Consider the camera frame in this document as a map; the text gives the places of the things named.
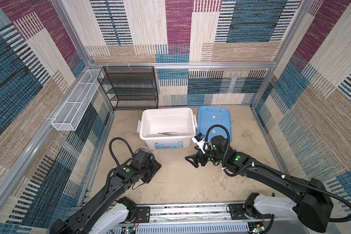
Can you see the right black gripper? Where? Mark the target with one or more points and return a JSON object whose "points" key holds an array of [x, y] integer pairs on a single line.
{"points": [[194, 157]]}

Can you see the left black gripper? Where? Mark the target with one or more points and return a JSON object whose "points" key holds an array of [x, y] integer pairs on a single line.
{"points": [[155, 165]]}

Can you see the metal tweezers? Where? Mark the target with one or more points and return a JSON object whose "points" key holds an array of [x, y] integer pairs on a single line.
{"points": [[168, 133]]}

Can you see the white plastic bin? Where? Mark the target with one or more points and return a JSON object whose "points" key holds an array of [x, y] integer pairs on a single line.
{"points": [[181, 120]]}

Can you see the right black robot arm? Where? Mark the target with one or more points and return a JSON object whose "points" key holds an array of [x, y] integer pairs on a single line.
{"points": [[312, 204]]}

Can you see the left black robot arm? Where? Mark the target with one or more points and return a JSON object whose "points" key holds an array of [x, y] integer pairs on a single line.
{"points": [[108, 207]]}

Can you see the blue plastic lid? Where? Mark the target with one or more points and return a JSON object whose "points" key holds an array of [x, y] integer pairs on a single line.
{"points": [[209, 116]]}

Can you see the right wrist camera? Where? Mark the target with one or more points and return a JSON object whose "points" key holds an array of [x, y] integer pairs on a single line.
{"points": [[202, 143]]}

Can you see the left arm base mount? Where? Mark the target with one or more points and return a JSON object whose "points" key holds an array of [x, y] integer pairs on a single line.
{"points": [[139, 214]]}

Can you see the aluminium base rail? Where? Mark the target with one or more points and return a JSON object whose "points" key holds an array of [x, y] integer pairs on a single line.
{"points": [[207, 218]]}

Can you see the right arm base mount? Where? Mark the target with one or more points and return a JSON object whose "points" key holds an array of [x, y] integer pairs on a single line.
{"points": [[239, 211]]}

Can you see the black wire shelf rack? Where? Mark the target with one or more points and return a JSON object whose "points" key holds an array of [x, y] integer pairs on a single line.
{"points": [[130, 88]]}

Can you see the white wire wall basket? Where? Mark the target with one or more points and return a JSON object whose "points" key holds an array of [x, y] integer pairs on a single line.
{"points": [[72, 111]]}

